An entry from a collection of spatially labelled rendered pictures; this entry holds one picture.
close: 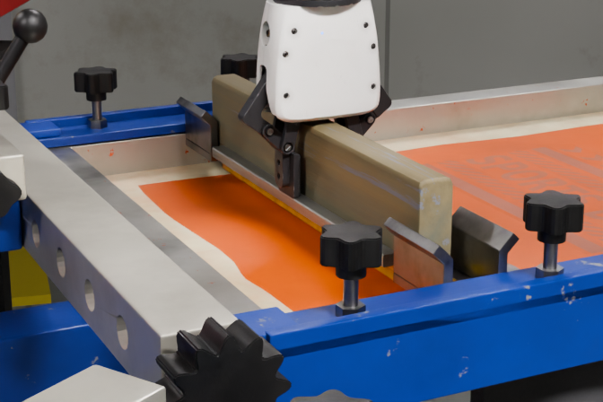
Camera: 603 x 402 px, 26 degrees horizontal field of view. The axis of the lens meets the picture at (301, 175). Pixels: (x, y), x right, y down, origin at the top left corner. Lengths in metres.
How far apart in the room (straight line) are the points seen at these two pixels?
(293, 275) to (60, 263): 0.21
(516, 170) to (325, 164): 0.33
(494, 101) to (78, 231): 0.74
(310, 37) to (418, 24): 3.18
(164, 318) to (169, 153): 0.62
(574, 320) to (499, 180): 0.41
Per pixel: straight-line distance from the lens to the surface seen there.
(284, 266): 1.08
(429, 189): 0.96
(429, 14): 4.27
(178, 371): 0.71
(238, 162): 1.24
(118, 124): 1.37
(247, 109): 1.10
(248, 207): 1.24
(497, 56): 4.38
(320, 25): 1.09
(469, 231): 0.98
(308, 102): 1.10
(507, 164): 1.39
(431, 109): 1.50
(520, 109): 1.57
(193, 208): 1.24
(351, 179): 1.05
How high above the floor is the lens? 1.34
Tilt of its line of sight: 17 degrees down
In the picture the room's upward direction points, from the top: straight up
